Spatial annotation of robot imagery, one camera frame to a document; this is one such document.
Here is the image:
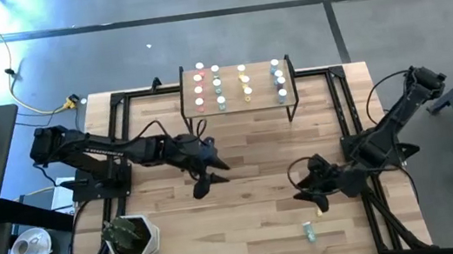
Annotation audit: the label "black aluminium rail frame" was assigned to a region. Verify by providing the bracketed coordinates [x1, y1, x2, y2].
[90, 57, 397, 254]

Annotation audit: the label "green cactus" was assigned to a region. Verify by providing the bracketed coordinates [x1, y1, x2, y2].
[98, 213, 144, 254]

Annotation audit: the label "large teal pill bottle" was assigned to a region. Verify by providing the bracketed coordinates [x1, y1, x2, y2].
[211, 77, 224, 96]

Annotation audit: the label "white cup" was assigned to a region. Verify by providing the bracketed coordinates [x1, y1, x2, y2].
[11, 233, 45, 254]

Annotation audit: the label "black frame clamp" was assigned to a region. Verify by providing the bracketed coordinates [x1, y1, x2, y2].
[148, 76, 164, 95]

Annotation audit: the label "wooden shelf black metal legs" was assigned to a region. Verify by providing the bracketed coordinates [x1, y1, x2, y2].
[174, 51, 302, 137]

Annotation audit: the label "green pill bottle white cap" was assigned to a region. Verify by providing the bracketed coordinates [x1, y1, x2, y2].
[302, 220, 317, 244]

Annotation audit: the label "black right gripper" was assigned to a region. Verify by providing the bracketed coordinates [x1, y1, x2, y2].
[285, 149, 355, 218]

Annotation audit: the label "white hexagonal plant pot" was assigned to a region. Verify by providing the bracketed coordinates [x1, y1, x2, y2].
[102, 210, 164, 254]

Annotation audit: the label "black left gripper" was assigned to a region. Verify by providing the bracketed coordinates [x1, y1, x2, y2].
[172, 127, 236, 203]

